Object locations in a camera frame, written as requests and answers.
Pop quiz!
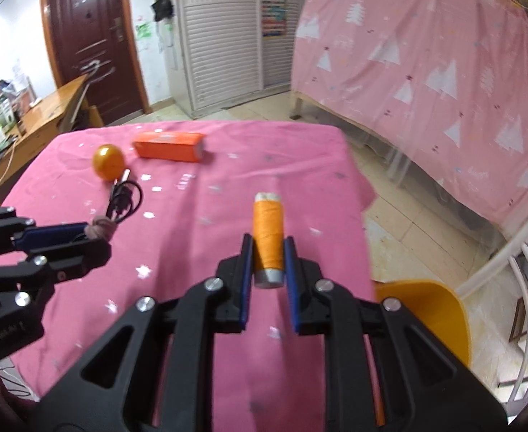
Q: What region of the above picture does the wooden desk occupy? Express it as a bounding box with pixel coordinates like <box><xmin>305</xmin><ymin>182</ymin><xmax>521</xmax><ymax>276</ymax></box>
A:
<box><xmin>0</xmin><ymin>74</ymin><xmax>89</xmax><ymax>205</ymax></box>

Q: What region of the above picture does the orange thread spool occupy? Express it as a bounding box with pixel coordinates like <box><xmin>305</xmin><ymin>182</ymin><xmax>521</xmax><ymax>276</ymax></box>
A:
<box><xmin>252</xmin><ymin>192</ymin><xmax>286</xmax><ymax>289</ymax></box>

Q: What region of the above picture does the colourful wall poster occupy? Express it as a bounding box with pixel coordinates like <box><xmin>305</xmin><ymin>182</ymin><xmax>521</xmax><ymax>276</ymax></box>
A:
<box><xmin>261</xmin><ymin>0</ymin><xmax>288</xmax><ymax>39</ymax></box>

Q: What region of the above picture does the black USB cable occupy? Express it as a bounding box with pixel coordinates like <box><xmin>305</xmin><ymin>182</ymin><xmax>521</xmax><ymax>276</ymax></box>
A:
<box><xmin>104</xmin><ymin>168</ymin><xmax>144</xmax><ymax>226</ymax></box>

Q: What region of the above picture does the white metal chair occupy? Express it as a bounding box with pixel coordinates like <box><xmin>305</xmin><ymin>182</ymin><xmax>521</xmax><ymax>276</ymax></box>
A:
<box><xmin>455</xmin><ymin>216</ymin><xmax>528</xmax><ymax>410</ymax></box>

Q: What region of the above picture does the orange ball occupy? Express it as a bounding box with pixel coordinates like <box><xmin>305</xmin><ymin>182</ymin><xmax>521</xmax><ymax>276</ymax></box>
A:
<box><xmin>92</xmin><ymin>144</ymin><xmax>126</xmax><ymax>181</ymax></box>

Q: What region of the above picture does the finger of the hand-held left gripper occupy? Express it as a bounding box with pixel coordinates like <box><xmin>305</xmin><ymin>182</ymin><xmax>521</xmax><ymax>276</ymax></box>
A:
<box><xmin>0</xmin><ymin>206</ymin><xmax>90</xmax><ymax>261</ymax></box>
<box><xmin>0</xmin><ymin>237</ymin><xmax>112</xmax><ymax>315</ymax></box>

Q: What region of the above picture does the yellow plastic bin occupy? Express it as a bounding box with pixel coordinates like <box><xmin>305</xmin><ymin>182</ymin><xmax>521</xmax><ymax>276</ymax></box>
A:
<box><xmin>372</xmin><ymin>280</ymin><xmax>471</xmax><ymax>428</ymax></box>

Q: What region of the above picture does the pink star tablecloth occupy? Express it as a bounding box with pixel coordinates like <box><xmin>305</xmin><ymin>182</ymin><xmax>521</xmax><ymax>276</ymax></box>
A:
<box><xmin>0</xmin><ymin>119</ymin><xmax>379</xmax><ymax>432</ymax></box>

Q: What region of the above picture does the black hanging bag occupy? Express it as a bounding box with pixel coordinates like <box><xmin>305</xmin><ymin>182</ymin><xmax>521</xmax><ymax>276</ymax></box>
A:
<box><xmin>151</xmin><ymin>0</ymin><xmax>175</xmax><ymax>22</ymax></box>

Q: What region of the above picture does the white louvered wardrobe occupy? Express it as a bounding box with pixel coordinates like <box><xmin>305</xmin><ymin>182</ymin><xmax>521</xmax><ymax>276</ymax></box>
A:
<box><xmin>174</xmin><ymin>0</ymin><xmax>312</xmax><ymax>120</ymax></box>

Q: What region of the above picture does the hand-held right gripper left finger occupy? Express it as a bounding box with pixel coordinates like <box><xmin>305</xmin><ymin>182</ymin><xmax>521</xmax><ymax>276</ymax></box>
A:
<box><xmin>30</xmin><ymin>233</ymin><xmax>253</xmax><ymax>432</ymax></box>

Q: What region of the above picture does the orange cardboard box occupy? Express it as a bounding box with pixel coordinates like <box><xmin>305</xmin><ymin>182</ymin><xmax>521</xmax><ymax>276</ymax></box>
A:
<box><xmin>132</xmin><ymin>131</ymin><xmax>206</xmax><ymax>163</ymax></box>

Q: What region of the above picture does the brown door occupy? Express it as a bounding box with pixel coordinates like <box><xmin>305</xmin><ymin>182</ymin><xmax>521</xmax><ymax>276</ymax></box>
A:
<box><xmin>39</xmin><ymin>0</ymin><xmax>150</xmax><ymax>124</ymax></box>

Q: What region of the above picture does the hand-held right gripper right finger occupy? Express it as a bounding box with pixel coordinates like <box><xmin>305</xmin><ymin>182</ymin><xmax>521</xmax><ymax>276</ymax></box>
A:
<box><xmin>283</xmin><ymin>236</ymin><xmax>510</xmax><ymax>432</ymax></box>

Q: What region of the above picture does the pink tree print bedsheet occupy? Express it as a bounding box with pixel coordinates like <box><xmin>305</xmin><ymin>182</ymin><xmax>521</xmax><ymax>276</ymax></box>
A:
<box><xmin>291</xmin><ymin>0</ymin><xmax>528</xmax><ymax>235</ymax></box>

